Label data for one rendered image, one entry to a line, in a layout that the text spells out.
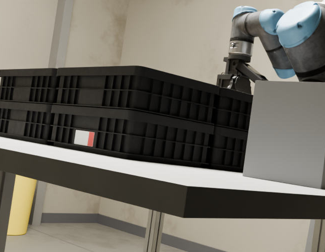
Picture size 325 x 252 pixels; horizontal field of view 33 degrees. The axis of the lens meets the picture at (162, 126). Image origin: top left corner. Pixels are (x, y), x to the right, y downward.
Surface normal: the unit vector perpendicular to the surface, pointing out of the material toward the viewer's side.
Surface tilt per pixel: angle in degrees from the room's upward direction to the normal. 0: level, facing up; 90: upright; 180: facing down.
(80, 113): 90
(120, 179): 90
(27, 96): 90
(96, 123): 90
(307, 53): 125
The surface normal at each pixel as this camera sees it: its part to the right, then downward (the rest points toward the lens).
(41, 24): 0.71, 0.07
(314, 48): 0.04, 0.37
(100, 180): -0.69, -0.12
